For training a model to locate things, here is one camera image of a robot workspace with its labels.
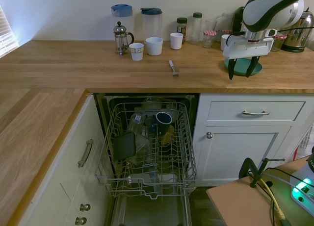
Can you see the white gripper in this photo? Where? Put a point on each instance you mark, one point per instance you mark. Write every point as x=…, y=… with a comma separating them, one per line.
x=247, y=47

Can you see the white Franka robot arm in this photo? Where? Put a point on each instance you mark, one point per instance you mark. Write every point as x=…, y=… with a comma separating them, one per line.
x=260, y=12

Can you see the dishwasher door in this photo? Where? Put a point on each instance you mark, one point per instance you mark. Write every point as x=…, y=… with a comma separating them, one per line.
x=149, y=211

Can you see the green plate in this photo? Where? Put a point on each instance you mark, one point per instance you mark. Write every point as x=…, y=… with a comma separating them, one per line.
x=241, y=65

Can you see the plain white cup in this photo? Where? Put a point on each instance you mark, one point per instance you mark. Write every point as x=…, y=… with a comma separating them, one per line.
x=176, y=41
x=223, y=43

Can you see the small jar red checked lid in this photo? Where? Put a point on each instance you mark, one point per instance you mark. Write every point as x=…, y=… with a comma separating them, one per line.
x=209, y=39

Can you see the white drawer front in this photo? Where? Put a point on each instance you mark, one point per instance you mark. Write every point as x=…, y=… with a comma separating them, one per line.
x=225, y=110

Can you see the tall black bottle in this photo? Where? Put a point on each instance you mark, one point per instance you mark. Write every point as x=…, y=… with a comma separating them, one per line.
x=237, y=18

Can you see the large clear glass jar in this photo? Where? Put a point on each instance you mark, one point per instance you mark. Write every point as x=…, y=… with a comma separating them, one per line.
x=224, y=21

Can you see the clear glass tumbler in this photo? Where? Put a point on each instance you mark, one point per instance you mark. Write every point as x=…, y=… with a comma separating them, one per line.
x=211, y=25

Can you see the clear bottle green lid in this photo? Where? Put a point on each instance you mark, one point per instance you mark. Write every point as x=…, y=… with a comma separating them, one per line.
x=197, y=28

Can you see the stainless steel electric kettle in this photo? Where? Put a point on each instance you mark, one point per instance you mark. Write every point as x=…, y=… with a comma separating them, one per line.
x=299, y=37

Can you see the spice jar green lid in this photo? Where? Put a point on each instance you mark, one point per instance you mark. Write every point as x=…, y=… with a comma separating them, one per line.
x=181, y=27

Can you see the round metal cabinet knob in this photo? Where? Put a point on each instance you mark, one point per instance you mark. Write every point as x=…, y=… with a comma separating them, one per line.
x=209, y=135

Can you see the white cabinet door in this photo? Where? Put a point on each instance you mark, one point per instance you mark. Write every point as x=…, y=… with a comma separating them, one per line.
x=240, y=157

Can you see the wide white cup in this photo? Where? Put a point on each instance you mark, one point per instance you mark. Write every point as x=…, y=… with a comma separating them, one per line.
x=154, y=46

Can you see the dark blue mug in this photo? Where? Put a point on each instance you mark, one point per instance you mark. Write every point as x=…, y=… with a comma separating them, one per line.
x=164, y=124

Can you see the plastic bag red print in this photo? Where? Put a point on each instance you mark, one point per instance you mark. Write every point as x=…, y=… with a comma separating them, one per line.
x=305, y=142

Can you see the yellow plastic item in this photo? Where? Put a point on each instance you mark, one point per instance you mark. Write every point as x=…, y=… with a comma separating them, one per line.
x=169, y=136

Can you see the white cup with patterned band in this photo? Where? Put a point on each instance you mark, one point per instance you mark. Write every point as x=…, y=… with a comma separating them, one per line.
x=136, y=52

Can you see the clear pitcher dark blue lid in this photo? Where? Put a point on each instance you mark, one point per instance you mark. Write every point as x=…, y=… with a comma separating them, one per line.
x=150, y=11

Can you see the black table clamp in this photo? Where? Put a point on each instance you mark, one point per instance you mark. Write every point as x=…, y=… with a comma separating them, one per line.
x=255, y=175

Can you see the clear glass jar with label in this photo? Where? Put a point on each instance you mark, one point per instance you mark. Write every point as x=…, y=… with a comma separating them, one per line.
x=137, y=124

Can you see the glass French press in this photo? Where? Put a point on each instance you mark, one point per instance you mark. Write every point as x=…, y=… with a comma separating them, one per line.
x=120, y=37

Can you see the clear plastic container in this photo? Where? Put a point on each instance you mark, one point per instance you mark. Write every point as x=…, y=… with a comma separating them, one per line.
x=143, y=147

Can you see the white dish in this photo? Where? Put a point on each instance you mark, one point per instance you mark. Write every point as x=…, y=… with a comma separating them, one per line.
x=166, y=178

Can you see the clear pitcher light blue lid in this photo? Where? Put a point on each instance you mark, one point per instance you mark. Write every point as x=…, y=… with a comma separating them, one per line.
x=121, y=10

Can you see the wooden robot table board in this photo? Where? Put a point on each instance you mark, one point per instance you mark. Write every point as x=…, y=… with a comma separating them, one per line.
x=235, y=204

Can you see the white power strip green light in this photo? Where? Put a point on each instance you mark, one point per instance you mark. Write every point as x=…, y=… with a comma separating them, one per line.
x=303, y=194

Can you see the black square container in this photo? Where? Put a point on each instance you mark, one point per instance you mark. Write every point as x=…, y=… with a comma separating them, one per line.
x=124, y=146

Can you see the round metal drawer knob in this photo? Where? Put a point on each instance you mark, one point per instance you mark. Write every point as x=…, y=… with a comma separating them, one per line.
x=85, y=207
x=81, y=220

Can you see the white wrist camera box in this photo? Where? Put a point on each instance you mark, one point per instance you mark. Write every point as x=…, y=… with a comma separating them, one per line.
x=272, y=32

